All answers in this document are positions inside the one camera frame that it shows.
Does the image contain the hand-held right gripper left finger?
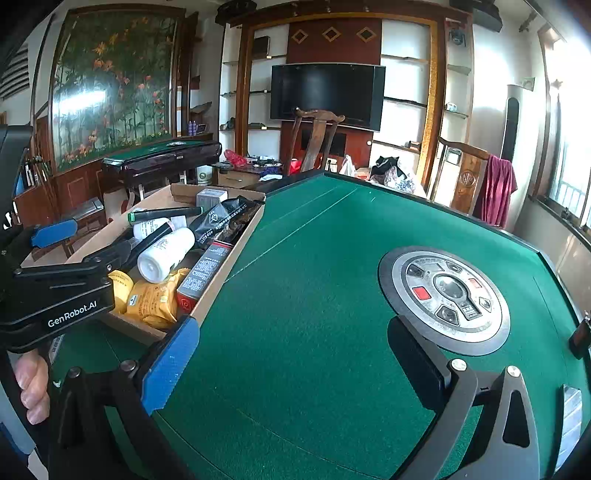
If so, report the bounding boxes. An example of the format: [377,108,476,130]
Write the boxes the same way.
[46,316,201,480]

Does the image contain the red cloth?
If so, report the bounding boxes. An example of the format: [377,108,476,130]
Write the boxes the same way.
[475,154,518,228]

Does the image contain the black patterned packet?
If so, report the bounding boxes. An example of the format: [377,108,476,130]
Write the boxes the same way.
[188,196,262,252]

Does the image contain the black marker green cap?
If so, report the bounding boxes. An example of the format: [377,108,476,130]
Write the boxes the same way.
[128,206,204,223]

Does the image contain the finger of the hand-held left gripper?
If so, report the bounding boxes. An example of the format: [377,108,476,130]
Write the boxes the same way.
[14,240,133,281]
[11,219,79,267]

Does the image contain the wooden wall shelf unit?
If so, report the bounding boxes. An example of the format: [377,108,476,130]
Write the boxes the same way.
[219,14,474,155]

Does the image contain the dark red perfume bottle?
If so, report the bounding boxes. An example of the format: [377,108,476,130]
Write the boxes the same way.
[568,311,591,361]

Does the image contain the small grey box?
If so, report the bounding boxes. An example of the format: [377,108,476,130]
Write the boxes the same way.
[196,188,228,208]

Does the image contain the white standing air conditioner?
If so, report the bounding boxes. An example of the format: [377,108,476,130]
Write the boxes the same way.
[501,84,536,162]

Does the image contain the person's left hand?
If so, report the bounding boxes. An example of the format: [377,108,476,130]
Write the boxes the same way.
[14,353,51,424]

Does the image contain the white plastic bottle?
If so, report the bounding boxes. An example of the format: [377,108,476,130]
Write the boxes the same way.
[137,227,196,284]

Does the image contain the black television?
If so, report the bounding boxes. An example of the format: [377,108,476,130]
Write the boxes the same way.
[270,63,386,133]

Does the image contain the metal table edge plate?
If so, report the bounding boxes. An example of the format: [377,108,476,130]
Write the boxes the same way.
[556,384,583,467]

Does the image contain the window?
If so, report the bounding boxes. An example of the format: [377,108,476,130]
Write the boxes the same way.
[538,28,591,232]

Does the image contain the floral wall painting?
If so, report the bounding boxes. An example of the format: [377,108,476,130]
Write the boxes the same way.
[48,9,185,174]

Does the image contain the cardboard box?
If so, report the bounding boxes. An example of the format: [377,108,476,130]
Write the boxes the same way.
[21,182,267,344]

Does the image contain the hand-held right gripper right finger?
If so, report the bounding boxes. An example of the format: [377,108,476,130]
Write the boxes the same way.
[387,315,541,480]

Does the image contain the round table control disc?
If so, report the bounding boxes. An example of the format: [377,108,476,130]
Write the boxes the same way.
[378,247,512,356]

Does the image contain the dark green-topped table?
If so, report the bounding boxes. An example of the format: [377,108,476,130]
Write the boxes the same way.
[102,141,223,199]

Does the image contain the orange snack packet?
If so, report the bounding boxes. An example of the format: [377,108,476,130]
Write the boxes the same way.
[126,268,191,329]

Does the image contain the carved wooden chair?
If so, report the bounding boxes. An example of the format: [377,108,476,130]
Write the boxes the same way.
[427,136,492,217]

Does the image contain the pile of clothes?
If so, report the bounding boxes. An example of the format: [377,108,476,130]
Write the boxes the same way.
[369,156,426,197]

